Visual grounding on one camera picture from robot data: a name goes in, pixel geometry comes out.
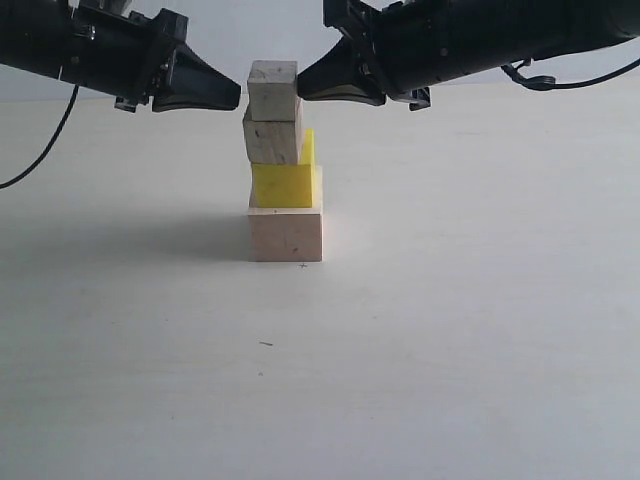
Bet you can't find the large wooden cube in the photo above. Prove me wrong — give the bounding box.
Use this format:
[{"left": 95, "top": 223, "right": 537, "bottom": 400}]
[{"left": 248, "top": 164, "right": 325, "bottom": 263}]

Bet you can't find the small wooden cube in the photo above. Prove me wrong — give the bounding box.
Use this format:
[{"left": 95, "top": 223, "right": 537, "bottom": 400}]
[{"left": 247, "top": 60, "right": 299, "bottom": 121}]

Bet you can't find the medium wooden cube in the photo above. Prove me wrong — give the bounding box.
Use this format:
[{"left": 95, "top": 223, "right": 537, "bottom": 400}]
[{"left": 242, "top": 100, "right": 304, "bottom": 165}]

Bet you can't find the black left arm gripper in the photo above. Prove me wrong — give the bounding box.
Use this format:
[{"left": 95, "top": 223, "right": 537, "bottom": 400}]
[{"left": 59, "top": 1, "right": 241, "bottom": 112}]

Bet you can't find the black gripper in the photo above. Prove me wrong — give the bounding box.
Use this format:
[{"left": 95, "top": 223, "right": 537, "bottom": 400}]
[{"left": 297, "top": 1, "right": 452, "bottom": 111}]

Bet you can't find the yellow cube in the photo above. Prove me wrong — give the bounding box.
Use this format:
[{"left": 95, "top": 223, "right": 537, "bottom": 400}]
[{"left": 249, "top": 127, "right": 321, "bottom": 208}]

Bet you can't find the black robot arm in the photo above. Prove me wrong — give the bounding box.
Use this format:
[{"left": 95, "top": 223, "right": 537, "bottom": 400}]
[{"left": 299, "top": 1, "right": 639, "bottom": 110}]

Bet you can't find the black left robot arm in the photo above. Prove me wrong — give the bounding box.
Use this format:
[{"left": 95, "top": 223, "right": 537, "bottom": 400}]
[{"left": 1, "top": 1, "right": 242, "bottom": 113}]

